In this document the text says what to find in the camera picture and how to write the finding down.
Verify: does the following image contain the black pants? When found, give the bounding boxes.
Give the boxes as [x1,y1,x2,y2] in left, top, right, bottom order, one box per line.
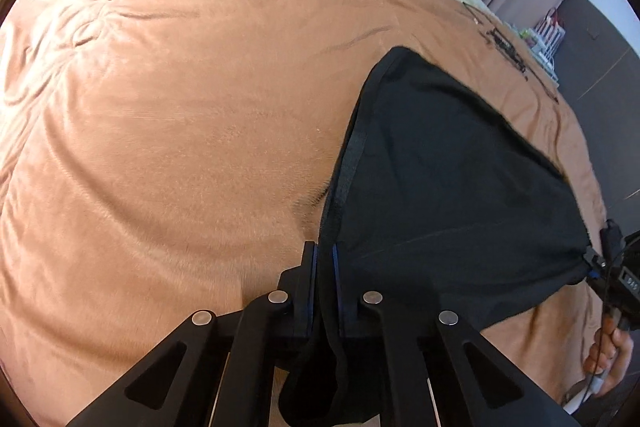
[280,46,593,426]

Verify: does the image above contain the person's right hand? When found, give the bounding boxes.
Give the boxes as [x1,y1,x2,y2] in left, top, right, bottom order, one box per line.
[582,317,637,396]

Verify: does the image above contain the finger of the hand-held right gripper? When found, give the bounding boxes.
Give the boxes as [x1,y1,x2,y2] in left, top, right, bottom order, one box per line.
[582,247,608,283]

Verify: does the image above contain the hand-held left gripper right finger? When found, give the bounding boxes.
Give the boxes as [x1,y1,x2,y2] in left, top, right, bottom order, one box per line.
[331,244,582,427]

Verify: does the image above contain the black cable bundle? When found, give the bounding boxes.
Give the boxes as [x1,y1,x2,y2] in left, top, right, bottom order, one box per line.
[462,2,558,104]

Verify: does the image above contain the orange-brown blanket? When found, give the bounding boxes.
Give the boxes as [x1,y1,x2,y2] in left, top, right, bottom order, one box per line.
[0,0,608,427]

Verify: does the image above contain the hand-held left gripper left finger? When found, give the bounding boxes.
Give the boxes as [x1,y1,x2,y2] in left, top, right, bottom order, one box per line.
[65,241,322,427]

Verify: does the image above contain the white nightstand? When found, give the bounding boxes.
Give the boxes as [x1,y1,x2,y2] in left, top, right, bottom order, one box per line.
[520,27,562,84]

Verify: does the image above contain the white bag with red handles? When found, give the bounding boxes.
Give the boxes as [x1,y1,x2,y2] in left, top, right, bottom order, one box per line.
[532,7,567,54]

